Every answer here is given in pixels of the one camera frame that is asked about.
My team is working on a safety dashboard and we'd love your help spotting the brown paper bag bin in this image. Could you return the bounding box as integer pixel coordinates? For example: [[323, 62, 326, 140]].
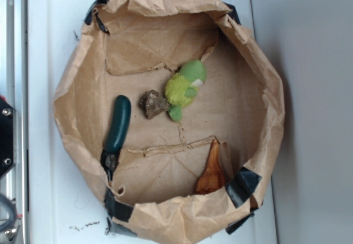
[[54, 0, 285, 243]]

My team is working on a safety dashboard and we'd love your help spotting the green plush toy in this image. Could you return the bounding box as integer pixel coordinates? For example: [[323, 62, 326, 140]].
[[164, 59, 207, 122]]

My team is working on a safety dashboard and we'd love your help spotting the brown rough rock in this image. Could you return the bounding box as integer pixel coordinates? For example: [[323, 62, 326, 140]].
[[139, 90, 170, 120]]

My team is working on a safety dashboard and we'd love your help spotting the dark green cucumber toy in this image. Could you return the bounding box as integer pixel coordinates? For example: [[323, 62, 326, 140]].
[[105, 95, 131, 154]]

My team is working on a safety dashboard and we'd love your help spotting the black metal bracket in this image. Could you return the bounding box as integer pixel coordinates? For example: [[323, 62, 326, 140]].
[[1, 95, 16, 180]]

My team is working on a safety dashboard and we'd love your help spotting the aluminium frame rail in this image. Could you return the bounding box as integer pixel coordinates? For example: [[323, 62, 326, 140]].
[[1, 0, 30, 243]]

